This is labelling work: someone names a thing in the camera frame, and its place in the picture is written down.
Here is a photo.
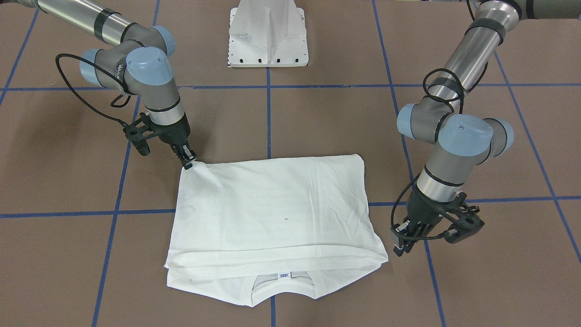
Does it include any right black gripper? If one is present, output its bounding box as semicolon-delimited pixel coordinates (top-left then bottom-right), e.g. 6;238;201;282
159;114;197;170

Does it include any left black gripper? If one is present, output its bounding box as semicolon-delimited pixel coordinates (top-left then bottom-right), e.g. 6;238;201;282
392;184;448;257

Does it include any white long-sleeve printed shirt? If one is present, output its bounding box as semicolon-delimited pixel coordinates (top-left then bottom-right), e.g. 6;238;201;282
164;154;388;307

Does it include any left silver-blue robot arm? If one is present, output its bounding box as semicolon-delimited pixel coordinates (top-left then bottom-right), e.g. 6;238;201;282
390;0;580;256

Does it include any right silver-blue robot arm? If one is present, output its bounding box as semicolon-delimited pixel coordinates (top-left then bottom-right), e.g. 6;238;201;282
19;0;197;169

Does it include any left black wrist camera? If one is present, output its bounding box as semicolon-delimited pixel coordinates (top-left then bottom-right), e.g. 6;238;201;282
443;191;485;244

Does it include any white camera pole base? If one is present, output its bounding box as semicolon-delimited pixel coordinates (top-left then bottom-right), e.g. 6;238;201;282
227;0;309;68

